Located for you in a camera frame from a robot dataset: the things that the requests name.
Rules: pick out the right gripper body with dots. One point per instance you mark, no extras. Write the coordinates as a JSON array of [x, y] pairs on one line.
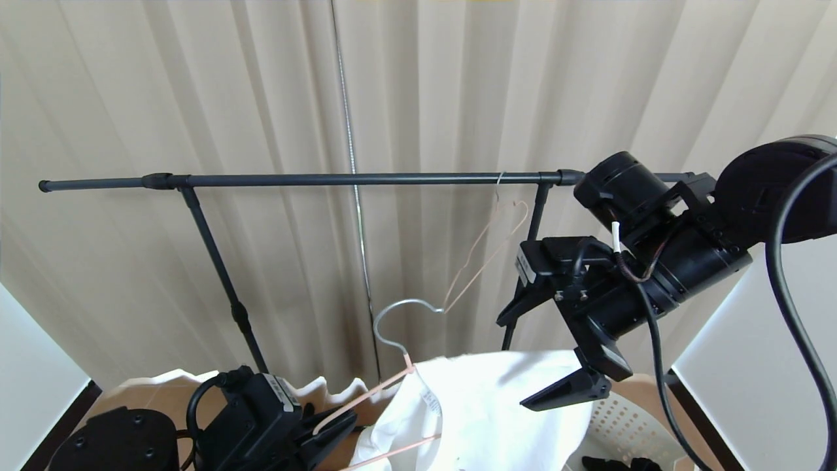
[[693, 268]]

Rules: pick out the pink clothes hanger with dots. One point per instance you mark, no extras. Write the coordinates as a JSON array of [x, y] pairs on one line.
[[386, 387], [485, 256]]

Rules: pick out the white laundry basket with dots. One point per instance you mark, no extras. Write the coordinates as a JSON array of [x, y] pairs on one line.
[[628, 432]]

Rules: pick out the black garment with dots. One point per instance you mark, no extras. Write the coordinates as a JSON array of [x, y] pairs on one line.
[[614, 464]]

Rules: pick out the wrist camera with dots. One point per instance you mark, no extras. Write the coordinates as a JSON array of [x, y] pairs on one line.
[[556, 258], [261, 392]]

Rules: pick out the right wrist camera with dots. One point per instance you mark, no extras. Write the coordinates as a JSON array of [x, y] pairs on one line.
[[556, 258]]

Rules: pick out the white printed T-shirt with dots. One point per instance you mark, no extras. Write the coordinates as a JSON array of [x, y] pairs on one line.
[[497, 418]]

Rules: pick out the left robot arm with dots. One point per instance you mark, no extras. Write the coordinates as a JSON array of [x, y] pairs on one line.
[[111, 438]]

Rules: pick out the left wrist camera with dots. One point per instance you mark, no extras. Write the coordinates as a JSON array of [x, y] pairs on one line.
[[261, 392]]

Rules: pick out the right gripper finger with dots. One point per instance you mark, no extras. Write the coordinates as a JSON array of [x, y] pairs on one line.
[[572, 389], [533, 304]]

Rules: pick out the black clothes rack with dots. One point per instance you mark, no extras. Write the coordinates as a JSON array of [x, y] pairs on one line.
[[327, 179]]

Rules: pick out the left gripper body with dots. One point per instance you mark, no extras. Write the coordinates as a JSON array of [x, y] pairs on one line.
[[248, 448]]

